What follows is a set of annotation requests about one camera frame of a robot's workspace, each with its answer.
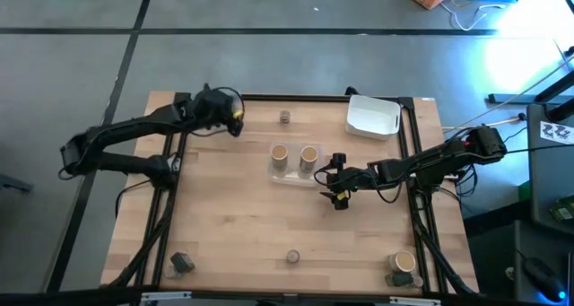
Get white plastic bin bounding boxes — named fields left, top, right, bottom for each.
left=344, top=94, right=402, bottom=141

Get dark grey desk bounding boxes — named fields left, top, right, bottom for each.
left=513, top=219, right=574, bottom=306

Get green circuit board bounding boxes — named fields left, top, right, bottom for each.
left=550, top=194, right=574, bottom=222

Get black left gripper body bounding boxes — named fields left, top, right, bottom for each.
left=192, top=86, right=237, bottom=130

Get grey floor object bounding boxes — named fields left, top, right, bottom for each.
left=0, top=173, right=33, bottom=193

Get paper cup bottom right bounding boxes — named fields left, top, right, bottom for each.
left=388, top=249, right=417, bottom=274

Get black floor stand leg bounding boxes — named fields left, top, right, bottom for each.
left=487, top=70, right=574, bottom=106

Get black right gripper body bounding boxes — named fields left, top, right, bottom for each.
left=329, top=164, right=371, bottom=195

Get spice jar black cap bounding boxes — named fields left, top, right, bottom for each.
left=170, top=251, right=197, bottom=274
left=384, top=272, right=414, bottom=288

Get yellow rod black knob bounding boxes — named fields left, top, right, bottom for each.
left=441, top=113, right=526, bottom=132

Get black aluminium table frame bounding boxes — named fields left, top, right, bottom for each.
left=109, top=92, right=480, bottom=298

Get silver aluminium bracket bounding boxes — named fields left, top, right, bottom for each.
left=140, top=291, right=193, bottom=303
left=388, top=296, right=443, bottom=306

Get clear plastic bin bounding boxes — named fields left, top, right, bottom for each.
left=267, top=142, right=335, bottom=189

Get tall spice jar tan lid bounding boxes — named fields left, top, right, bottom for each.
left=269, top=143, right=291, bottom=172
left=298, top=144, right=321, bottom=175

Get black side desk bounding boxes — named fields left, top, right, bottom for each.
left=526, top=102, right=574, bottom=235

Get black computer mouse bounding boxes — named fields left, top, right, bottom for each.
left=522, top=257, right=568, bottom=303

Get black crossbeam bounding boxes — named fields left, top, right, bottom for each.
left=0, top=286, right=574, bottom=306

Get white printed paper sheet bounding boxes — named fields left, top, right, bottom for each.
left=539, top=120, right=574, bottom=145

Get white floor cable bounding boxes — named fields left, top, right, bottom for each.
left=440, top=0, right=508, bottom=32

